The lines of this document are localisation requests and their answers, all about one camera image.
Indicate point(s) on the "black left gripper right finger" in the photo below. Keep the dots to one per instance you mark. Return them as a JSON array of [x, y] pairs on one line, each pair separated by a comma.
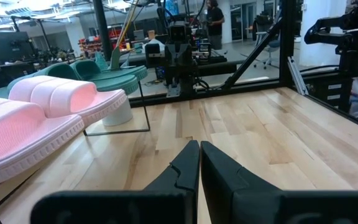
[[244, 202]]

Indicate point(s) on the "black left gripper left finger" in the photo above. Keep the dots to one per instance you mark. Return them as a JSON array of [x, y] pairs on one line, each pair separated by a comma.
[[166, 202]]

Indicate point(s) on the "green foam slide sandal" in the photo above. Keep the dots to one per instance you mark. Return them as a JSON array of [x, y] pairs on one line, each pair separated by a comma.
[[117, 84], [87, 70]]

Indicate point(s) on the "pink foam slide sandal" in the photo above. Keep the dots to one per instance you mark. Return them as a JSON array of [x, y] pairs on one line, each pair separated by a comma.
[[17, 137], [57, 96]]

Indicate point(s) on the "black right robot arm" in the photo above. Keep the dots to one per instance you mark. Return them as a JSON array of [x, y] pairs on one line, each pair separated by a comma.
[[183, 81]]

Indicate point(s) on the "black neighbouring robot arm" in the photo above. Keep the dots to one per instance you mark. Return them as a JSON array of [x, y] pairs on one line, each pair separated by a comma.
[[343, 34]]

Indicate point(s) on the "standing person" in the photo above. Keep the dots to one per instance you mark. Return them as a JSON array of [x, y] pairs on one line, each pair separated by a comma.
[[215, 25]]

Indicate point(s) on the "grey office chair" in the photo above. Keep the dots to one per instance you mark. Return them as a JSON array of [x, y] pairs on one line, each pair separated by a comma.
[[267, 43]]

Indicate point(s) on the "silver aluminium bar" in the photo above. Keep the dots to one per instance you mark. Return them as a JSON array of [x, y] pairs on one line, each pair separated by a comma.
[[297, 76]]

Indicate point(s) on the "black drawer cabinet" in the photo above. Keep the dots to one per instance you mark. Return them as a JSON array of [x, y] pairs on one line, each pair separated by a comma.
[[331, 91]]

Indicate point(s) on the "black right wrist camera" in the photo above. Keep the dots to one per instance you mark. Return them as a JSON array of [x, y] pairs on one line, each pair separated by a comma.
[[180, 31]]

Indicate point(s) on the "black frame bottom rail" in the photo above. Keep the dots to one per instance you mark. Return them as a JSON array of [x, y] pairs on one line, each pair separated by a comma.
[[216, 91]]

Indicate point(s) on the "black diagonal frame brace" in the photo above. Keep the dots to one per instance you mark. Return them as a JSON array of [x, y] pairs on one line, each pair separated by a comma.
[[253, 53]]

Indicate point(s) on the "black frame post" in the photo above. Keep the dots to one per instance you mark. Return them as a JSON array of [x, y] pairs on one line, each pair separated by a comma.
[[102, 31], [287, 43]]

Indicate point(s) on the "black partition wall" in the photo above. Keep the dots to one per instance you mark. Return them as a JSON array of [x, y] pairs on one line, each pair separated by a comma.
[[5, 46]]

